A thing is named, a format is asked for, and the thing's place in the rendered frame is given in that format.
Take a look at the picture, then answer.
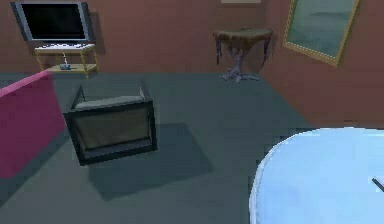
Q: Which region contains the black framed armchair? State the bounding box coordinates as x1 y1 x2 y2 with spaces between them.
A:
62 83 159 167

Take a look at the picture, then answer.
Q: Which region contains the yellow television stand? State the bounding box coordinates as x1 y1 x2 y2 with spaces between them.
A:
33 43 100 80

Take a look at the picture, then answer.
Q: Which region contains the gold framed picture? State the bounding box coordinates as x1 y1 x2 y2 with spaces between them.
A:
282 0 361 68

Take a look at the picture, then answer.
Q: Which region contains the grey framed television set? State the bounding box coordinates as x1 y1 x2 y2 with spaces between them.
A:
9 0 97 48

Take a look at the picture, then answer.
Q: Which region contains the pale blue round table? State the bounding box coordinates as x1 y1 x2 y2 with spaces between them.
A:
248 126 384 224

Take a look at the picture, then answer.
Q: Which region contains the brown carved side table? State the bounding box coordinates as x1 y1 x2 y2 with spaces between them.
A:
212 27 274 83

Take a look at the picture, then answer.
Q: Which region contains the magenta sofa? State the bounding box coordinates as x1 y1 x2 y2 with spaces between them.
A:
0 69 67 180

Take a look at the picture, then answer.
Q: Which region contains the small black object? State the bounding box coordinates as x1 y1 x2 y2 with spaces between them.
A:
371 177 384 193

